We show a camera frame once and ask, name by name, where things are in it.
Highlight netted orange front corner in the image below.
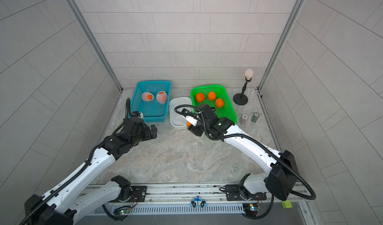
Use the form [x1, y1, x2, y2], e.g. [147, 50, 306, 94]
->
[215, 98, 225, 108]

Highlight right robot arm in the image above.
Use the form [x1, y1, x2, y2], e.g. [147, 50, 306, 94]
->
[174, 103, 316, 201]

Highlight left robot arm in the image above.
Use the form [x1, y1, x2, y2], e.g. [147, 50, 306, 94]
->
[21, 98, 157, 225]

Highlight teal plastic basket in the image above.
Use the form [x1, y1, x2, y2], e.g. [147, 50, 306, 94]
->
[131, 81, 172, 122]

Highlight white plastic tub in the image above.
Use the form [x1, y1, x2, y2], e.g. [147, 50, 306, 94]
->
[170, 97, 192, 130]

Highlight green plastic basket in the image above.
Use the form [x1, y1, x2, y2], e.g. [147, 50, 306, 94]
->
[191, 84, 237, 123]

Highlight black stand with bulb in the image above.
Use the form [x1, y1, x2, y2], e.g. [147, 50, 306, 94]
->
[233, 69, 254, 105]

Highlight toy car sticker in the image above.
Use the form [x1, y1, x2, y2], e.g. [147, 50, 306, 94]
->
[190, 196, 206, 208]

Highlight left circuit board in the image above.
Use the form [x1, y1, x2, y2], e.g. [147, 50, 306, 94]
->
[113, 206, 132, 216]

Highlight circuit board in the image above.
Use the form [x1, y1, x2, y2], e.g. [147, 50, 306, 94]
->
[113, 206, 132, 216]
[242, 204, 259, 217]

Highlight right circuit board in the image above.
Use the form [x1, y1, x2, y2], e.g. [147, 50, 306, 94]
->
[242, 204, 259, 217]

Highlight green sticky note block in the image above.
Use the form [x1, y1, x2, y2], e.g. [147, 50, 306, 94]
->
[281, 200, 293, 209]

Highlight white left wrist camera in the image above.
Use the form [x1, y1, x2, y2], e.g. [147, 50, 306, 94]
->
[131, 111, 144, 119]

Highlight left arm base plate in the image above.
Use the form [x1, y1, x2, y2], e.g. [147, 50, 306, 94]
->
[117, 186, 147, 203]

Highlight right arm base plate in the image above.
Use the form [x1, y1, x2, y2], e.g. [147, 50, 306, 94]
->
[219, 184, 267, 201]

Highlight aluminium front rail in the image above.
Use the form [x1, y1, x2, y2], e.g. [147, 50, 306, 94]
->
[80, 181, 309, 208]

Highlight aluminium corner post left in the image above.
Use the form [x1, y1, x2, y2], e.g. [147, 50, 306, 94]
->
[65, 0, 123, 91]

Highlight aluminium corner post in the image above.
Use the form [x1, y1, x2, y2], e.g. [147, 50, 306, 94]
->
[65, 0, 123, 91]
[258, 0, 305, 92]

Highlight aluminium corner post right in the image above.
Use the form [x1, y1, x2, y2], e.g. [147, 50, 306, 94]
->
[258, 0, 305, 92]

